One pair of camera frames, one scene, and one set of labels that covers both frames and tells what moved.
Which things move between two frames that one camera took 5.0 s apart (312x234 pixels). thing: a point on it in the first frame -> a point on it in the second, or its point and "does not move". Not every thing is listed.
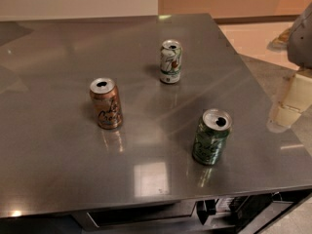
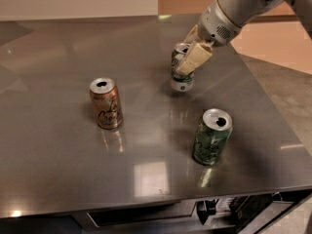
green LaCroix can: x=211 y=136 does not move
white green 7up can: x=171 y=60 -> x=179 y=82
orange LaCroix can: x=105 y=95 does not move
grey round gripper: x=301 y=46 -> x=215 y=27
